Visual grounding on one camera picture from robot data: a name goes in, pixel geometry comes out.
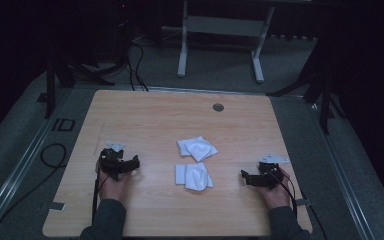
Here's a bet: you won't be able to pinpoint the black looped floor cable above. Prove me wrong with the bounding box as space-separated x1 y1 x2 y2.
0 143 68 240

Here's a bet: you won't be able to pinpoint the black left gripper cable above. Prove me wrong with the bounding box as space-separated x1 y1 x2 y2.
91 159 110 225

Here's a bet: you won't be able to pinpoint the white desk frame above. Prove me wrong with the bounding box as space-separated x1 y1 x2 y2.
176 0 277 84

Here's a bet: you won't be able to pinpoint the black background cables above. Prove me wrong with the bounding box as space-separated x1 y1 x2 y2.
125 39 150 92

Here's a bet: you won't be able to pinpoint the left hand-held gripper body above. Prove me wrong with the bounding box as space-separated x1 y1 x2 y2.
98 141 133 182

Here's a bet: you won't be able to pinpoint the person's left hand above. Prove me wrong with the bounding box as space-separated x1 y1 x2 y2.
97 169 133 205

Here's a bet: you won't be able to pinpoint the white sock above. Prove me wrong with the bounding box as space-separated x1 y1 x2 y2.
176 135 219 164
174 162 215 193

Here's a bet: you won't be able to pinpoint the aluminium floor rail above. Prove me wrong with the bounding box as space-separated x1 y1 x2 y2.
0 89 74 240
304 98 378 240

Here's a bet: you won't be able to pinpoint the person's right hand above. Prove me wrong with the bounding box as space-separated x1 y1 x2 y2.
259 167 295 211

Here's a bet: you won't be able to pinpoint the black red right gripper cable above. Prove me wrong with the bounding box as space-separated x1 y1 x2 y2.
269 167 299 219

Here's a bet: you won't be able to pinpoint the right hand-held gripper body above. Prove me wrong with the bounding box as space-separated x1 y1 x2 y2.
256 153 291 191

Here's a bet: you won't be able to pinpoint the black tripod stand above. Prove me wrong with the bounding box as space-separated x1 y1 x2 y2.
36 49 129 120
267 36 348 136

